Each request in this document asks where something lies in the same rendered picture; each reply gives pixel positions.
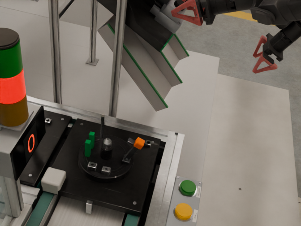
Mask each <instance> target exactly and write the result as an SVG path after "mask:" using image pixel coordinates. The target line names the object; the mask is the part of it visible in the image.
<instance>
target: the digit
mask: <svg viewBox="0 0 301 226"><path fill-rule="evenodd" d="M23 143H24V150H25V156H26V163H27V162H28V160H29V158H30V156H31V155H32V153H33V151H34V150H35V148H36V147H37V145H38V139H37V130H36V122H35V123H34V125H33V126H32V128H31V129H30V131H29V132H28V134H27V135H26V137H25V138H24V140H23Z"/></svg>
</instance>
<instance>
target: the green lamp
mask: <svg viewBox="0 0 301 226"><path fill-rule="evenodd" d="M22 69H23V64H22V53H21V46H20V41H19V42H18V43H17V44H16V45H14V46H13V47H11V48H8V49H0V78H11V77H14V76H16V75H18V74H20V73H21V71H22Z"/></svg>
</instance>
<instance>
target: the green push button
mask: <svg viewBox="0 0 301 226"><path fill-rule="evenodd" d="M180 191H181V192H182V193H183V194H185V195H188V196H190V195H193V194H194V193H195V191H196V185H195V183H194V182H192V181H190V180H184V181H182V182H181V184H180Z"/></svg>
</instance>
